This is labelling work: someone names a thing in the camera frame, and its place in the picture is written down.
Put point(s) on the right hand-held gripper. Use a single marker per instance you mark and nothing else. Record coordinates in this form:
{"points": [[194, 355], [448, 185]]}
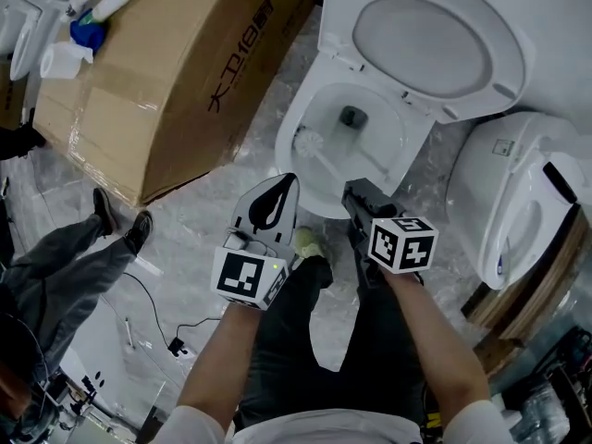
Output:
{"points": [[402, 248]]}

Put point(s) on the large cardboard box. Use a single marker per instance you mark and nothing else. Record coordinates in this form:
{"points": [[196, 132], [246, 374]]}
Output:
{"points": [[176, 72]]}

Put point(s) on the blue cloth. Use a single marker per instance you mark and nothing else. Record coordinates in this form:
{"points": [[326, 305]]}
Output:
{"points": [[88, 33]]}

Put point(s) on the white thin stick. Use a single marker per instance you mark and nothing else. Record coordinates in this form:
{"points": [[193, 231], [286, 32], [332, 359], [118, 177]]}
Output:
{"points": [[129, 332]]}

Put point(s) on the person's dark trousers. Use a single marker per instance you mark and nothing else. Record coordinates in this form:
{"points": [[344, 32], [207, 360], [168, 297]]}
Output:
{"points": [[324, 340]]}

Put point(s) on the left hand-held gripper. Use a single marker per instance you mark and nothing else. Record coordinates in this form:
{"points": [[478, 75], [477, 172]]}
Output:
{"points": [[245, 275]]}

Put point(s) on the person's left shoe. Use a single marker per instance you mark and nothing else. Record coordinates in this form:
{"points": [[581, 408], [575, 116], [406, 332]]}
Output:
{"points": [[310, 243]]}

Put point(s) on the person's right forearm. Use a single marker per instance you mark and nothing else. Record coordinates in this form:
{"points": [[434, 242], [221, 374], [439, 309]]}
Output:
{"points": [[435, 340]]}

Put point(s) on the person's white shirt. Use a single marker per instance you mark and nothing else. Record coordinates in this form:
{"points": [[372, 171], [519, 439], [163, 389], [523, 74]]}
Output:
{"points": [[324, 430]]}

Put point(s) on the white toilet brush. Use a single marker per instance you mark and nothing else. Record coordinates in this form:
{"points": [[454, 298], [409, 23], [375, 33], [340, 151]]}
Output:
{"points": [[309, 142]]}

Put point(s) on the white smart toilet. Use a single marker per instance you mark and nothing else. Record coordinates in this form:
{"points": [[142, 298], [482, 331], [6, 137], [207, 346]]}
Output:
{"points": [[490, 183]]}

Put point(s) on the black power adapter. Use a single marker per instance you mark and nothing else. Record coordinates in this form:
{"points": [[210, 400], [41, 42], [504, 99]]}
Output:
{"points": [[177, 347]]}

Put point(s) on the stack of wooden boards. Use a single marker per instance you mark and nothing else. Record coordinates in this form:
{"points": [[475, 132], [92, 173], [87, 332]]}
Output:
{"points": [[546, 285]]}

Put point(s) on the person's left forearm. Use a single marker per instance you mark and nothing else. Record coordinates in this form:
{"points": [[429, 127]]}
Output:
{"points": [[222, 359]]}

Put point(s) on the black equipment frame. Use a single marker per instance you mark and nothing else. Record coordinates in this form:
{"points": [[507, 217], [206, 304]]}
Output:
{"points": [[83, 396]]}

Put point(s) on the white panel with black marks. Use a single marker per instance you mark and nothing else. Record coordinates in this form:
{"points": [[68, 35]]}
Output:
{"points": [[129, 377]]}

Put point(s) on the small cardboard box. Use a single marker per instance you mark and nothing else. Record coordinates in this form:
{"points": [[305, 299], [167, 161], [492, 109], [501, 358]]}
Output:
{"points": [[11, 95]]}

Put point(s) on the toilet paper roll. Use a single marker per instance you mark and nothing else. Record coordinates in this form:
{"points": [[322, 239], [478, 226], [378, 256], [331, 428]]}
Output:
{"points": [[60, 63]]}

